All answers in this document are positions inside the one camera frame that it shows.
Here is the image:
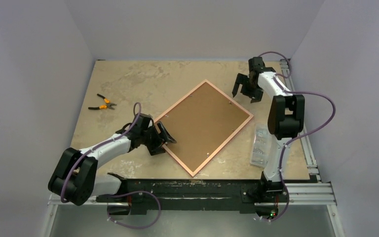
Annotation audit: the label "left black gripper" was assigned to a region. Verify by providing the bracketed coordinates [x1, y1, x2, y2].
[140, 122, 175, 155]

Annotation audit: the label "brown backing board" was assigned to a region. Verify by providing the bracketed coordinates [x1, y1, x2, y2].
[158, 82, 251, 173]

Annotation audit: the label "pink picture frame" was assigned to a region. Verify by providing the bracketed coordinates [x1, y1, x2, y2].
[152, 79, 255, 178]

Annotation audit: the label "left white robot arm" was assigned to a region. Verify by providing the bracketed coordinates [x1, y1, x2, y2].
[47, 114, 177, 206]

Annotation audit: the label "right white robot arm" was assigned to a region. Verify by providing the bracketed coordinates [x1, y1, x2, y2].
[232, 56, 305, 182]

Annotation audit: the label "clear plastic screw box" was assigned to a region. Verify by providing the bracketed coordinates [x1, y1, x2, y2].
[250, 123, 271, 168]

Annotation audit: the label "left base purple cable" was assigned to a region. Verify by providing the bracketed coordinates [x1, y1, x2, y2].
[107, 191, 162, 230]

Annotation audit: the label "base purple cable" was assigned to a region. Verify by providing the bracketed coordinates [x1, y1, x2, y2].
[256, 183, 290, 223]
[107, 191, 162, 230]

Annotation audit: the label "orange handled pliers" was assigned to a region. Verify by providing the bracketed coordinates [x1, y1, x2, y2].
[88, 93, 117, 111]

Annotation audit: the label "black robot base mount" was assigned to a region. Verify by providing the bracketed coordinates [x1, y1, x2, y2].
[96, 175, 289, 219]

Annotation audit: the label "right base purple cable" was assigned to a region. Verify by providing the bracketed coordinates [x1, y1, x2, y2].
[256, 183, 290, 223]

